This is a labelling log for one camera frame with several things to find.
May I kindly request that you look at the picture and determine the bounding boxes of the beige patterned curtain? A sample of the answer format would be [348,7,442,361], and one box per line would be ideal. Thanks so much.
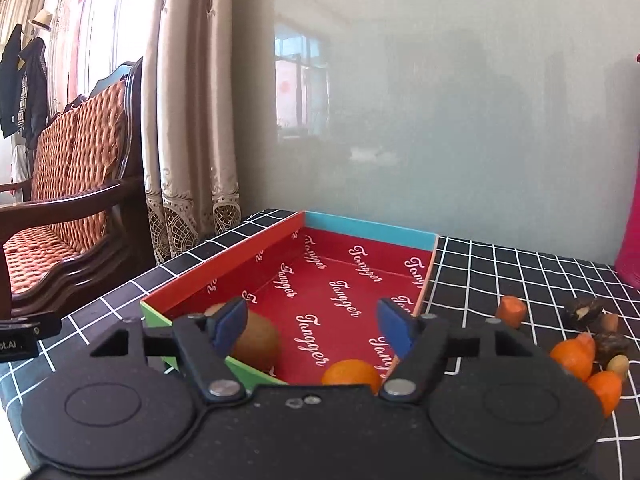
[142,0,244,266]

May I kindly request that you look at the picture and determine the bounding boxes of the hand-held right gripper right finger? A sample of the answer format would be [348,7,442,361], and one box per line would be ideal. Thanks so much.
[376,297,538,403]

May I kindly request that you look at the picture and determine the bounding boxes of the carrot piece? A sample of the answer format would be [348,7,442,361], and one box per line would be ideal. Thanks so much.
[495,295,526,330]
[586,371,623,419]
[550,332,597,382]

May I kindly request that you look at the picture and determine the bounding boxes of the dark hanging jackets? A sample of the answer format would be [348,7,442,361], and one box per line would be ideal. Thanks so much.
[0,22,51,140]

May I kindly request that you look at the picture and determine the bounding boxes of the orange tangerine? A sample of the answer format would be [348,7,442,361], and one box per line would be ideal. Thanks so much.
[321,359,383,394]

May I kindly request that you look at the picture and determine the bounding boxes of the wooden sofa with orange cushions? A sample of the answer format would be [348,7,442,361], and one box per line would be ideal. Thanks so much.
[0,57,157,319]

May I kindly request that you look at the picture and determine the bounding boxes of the beige peanut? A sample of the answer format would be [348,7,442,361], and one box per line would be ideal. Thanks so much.
[606,355,630,381]

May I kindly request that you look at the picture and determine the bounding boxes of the dark chestnut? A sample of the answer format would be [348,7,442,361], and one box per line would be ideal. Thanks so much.
[565,297,605,331]
[592,331,632,364]

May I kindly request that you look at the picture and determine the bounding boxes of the straw hat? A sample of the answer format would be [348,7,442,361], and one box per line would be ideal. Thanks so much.
[27,8,54,31]

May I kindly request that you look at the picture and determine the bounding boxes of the red cardboard box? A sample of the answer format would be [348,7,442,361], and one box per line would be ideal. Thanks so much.
[140,210,440,387]

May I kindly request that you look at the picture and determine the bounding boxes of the black white checkered tablecloth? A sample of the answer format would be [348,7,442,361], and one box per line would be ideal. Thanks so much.
[0,207,640,480]

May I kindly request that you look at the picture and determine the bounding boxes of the window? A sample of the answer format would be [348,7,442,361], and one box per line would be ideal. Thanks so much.
[65,0,153,103]

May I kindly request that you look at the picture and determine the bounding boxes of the brown kiwi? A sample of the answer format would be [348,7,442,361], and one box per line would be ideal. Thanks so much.
[205,302,282,374]

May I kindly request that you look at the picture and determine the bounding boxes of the pink thermos jug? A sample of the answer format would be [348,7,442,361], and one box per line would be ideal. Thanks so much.
[614,50,640,291]

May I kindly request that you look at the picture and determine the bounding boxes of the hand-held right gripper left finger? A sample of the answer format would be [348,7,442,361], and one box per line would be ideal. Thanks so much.
[89,297,249,406]

